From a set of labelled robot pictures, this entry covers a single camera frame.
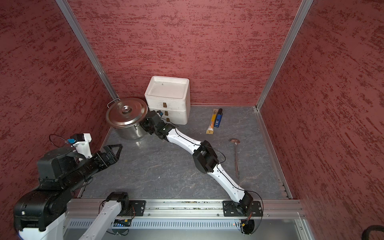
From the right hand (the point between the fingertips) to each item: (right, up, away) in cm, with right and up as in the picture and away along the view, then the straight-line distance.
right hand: (138, 124), depth 89 cm
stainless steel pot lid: (-9, +7, +4) cm, 12 cm away
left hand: (+3, -11, -31) cm, 33 cm away
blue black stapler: (+51, +3, +20) cm, 55 cm away
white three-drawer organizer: (+18, +18, +6) cm, 26 cm away
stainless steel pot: (-11, -6, +12) cm, 17 cm away
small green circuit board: (-2, -49, -16) cm, 51 cm away
